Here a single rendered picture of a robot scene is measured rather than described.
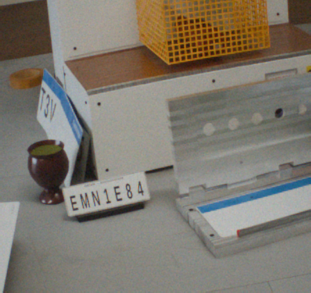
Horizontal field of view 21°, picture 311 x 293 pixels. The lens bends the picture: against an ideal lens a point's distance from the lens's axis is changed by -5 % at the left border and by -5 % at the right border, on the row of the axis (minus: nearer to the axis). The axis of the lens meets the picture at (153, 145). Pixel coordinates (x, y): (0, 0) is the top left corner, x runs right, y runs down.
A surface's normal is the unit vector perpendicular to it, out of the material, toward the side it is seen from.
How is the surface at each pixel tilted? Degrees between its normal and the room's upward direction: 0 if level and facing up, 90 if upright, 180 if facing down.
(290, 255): 0
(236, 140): 83
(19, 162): 0
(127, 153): 90
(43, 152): 0
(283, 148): 83
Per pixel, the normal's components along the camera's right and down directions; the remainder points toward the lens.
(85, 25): 0.31, 0.36
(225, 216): -0.09, -0.91
